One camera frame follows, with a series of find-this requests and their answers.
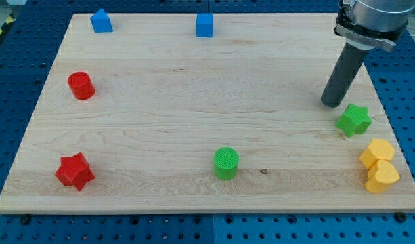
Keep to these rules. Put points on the red cylinder block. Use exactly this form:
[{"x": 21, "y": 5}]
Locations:
[{"x": 81, "y": 85}]

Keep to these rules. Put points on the blue house-shaped block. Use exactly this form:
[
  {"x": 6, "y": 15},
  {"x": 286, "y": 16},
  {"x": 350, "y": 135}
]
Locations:
[{"x": 100, "y": 22}]

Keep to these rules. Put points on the blue cube block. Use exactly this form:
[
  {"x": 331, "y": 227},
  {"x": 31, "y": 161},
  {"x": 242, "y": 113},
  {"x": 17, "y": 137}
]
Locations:
[{"x": 204, "y": 25}]

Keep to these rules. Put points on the red star block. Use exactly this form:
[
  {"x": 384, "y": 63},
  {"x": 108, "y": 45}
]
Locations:
[{"x": 74, "y": 171}]

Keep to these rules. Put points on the green cylinder block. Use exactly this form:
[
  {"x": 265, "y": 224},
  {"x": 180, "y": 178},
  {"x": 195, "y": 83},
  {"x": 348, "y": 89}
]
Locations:
[{"x": 225, "y": 163}]

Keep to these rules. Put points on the yellow heart block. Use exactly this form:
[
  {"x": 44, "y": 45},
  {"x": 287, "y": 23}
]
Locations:
[{"x": 381, "y": 176}]

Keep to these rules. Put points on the yellow hexagon block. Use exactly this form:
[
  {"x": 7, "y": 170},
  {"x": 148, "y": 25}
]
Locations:
[{"x": 378, "y": 149}]

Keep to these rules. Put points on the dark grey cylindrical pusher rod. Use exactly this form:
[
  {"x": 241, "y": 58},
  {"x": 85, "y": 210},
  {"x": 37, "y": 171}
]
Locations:
[{"x": 343, "y": 74}]

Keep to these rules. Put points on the green star block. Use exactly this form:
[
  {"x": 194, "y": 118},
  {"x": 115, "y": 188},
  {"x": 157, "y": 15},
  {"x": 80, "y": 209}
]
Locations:
[{"x": 354, "y": 120}]

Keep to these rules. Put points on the light wooden board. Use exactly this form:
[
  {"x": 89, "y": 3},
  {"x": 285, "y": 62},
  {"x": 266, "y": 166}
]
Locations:
[{"x": 165, "y": 101}]

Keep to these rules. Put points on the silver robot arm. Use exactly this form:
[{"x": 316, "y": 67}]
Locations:
[{"x": 365, "y": 25}]

